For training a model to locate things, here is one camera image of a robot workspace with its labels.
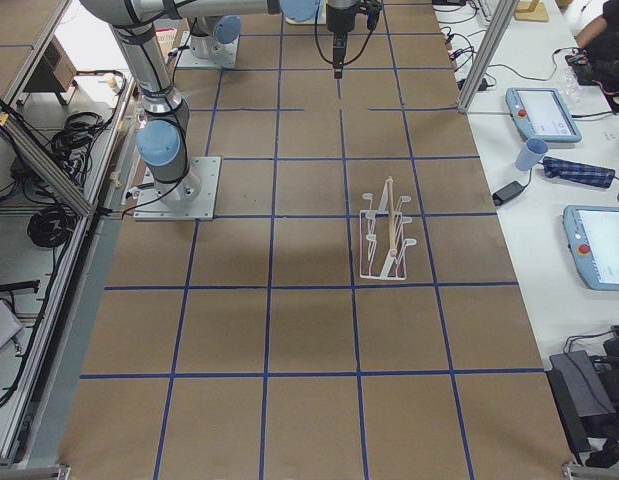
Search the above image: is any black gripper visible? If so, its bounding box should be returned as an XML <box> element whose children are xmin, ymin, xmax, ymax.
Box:
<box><xmin>325</xmin><ymin>0</ymin><xmax>383</xmax><ymax>79</ymax></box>

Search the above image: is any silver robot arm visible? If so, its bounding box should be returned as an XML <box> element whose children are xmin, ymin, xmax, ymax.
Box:
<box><xmin>187</xmin><ymin>15</ymin><xmax>242</xmax><ymax>59</ymax></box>
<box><xmin>82</xmin><ymin>1</ymin><xmax>320</xmax><ymax>206</ymax></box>

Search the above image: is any blue cup on desk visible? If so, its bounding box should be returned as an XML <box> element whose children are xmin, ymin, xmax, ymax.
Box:
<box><xmin>515</xmin><ymin>137</ymin><xmax>549</xmax><ymax>171</ymax></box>

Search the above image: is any blue teach pendant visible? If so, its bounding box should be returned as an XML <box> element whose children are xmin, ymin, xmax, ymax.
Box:
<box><xmin>505</xmin><ymin>88</ymin><xmax>582</xmax><ymax>144</ymax></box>
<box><xmin>562</xmin><ymin>205</ymin><xmax>619</xmax><ymax>291</ymax></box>

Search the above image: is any wooden rack dowel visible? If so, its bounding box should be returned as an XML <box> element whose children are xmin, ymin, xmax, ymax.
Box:
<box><xmin>385</xmin><ymin>176</ymin><xmax>397</xmax><ymax>257</ymax></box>

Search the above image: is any black power adapter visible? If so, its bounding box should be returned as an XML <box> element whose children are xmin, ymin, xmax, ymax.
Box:
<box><xmin>492</xmin><ymin>181</ymin><xmax>526</xmax><ymax>207</ymax></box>

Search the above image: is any blue checkered cloth pouch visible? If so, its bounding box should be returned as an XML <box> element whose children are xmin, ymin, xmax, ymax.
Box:
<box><xmin>542</xmin><ymin>156</ymin><xmax>615</xmax><ymax>189</ymax></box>

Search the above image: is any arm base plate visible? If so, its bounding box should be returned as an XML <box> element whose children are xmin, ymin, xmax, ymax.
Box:
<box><xmin>133</xmin><ymin>156</ymin><xmax>222</xmax><ymax>221</ymax></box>
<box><xmin>178</xmin><ymin>36</ymin><xmax>239</xmax><ymax>70</ymax></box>

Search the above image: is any white wire cup rack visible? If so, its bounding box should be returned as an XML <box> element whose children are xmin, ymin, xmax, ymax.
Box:
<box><xmin>358</xmin><ymin>192</ymin><xmax>417</xmax><ymax>281</ymax></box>

